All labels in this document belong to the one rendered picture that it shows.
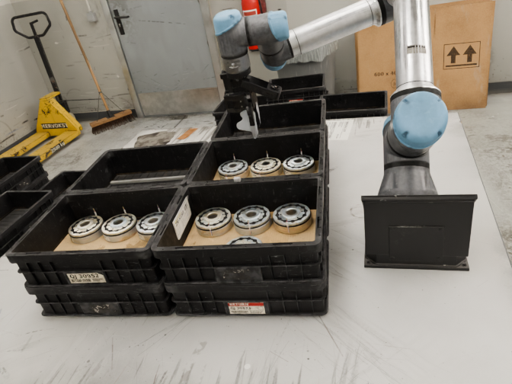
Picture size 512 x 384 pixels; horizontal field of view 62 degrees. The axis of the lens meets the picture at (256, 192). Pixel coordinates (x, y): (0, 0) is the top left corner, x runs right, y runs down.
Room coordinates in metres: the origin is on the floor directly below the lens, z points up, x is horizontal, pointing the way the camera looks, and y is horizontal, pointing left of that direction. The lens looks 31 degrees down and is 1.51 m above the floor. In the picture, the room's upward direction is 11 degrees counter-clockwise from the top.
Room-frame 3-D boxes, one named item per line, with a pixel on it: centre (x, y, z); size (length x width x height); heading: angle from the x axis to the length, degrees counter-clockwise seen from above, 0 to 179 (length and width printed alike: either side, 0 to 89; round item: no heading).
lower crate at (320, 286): (0.91, 0.04, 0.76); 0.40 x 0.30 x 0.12; 76
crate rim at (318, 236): (0.91, 0.04, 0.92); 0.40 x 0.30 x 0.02; 76
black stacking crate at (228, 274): (0.91, 0.04, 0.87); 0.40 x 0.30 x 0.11; 76
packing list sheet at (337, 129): (1.82, -0.33, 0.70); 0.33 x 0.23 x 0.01; 70
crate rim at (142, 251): (1.01, 0.43, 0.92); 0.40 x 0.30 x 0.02; 76
